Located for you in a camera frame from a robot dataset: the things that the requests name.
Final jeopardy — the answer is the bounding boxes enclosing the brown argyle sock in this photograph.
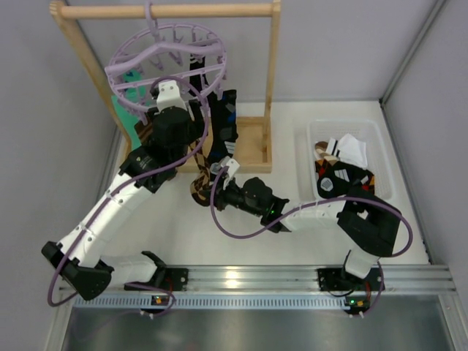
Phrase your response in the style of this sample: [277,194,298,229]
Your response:
[190,148,212,207]

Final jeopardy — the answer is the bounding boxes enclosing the black sock grey blue marks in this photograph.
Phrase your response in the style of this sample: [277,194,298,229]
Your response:
[208,89,238,164]

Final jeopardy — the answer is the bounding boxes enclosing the purple round clip hanger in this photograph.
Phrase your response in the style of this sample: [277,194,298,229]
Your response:
[105,1,227,124]

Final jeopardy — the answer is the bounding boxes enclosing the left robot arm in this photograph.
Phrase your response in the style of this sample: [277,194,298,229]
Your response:
[42,100,210,301]

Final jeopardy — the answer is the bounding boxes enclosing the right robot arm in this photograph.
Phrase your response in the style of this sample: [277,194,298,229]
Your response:
[210,177,405,283]

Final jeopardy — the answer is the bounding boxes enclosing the teal patterned sock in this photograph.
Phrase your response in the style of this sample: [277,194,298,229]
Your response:
[112,69,147,151]

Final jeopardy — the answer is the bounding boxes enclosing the thin black sock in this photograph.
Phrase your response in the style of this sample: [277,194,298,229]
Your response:
[189,55,208,92]

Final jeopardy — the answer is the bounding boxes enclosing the brown striped sock in basket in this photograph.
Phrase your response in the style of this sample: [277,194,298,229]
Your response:
[314,141,330,159]

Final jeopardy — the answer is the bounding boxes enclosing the black sock white stripes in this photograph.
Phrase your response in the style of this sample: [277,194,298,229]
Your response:
[317,162,371,199]

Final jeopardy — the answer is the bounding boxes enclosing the white sock in basket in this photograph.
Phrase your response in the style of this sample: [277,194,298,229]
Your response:
[325,134,368,168]

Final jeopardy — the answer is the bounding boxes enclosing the white plastic basket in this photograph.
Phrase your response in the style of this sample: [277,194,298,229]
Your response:
[306,118,393,202]

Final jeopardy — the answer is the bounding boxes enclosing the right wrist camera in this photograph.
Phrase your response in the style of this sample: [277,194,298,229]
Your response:
[210,156,240,189]

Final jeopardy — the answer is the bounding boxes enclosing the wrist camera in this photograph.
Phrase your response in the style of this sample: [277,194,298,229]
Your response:
[210,156,240,189]
[156,80,186,111]

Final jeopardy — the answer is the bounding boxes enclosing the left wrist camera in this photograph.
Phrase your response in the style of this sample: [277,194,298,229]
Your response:
[156,80,186,111]

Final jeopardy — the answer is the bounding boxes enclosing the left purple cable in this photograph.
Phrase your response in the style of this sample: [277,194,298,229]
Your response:
[47,75,213,319]

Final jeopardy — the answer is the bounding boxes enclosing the purple cable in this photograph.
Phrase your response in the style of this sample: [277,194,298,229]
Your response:
[47,75,213,319]
[208,166,412,317]

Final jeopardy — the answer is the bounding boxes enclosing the wooden hanger rack frame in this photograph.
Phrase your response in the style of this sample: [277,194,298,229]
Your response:
[49,1,281,174]

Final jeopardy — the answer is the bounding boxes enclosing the aluminium mounting rail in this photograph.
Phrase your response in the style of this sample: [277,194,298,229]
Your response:
[72,265,456,313]

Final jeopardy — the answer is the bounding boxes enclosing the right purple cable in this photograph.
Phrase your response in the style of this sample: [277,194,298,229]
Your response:
[208,166,412,317]

